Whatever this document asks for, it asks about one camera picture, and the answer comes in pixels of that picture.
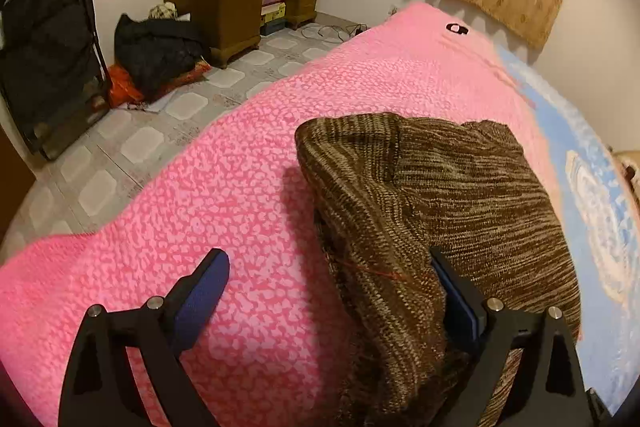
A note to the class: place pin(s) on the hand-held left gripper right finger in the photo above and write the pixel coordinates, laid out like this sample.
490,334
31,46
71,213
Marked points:
457,302

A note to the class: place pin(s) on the black folding chair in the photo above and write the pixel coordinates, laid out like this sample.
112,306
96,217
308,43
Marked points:
45,57

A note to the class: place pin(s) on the red plastic bag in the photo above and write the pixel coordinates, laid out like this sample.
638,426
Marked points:
122,87

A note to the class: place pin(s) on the brown knitted sweater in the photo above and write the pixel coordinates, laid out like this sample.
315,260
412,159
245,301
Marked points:
450,197

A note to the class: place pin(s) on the yellow box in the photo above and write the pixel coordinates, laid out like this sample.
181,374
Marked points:
273,13

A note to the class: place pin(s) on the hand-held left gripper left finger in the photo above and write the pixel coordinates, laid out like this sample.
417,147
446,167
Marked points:
202,302

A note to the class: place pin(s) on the large black bag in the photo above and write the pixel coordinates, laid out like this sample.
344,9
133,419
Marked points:
155,52

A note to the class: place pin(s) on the pink and blue printed blanket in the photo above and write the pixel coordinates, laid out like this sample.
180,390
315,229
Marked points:
225,167

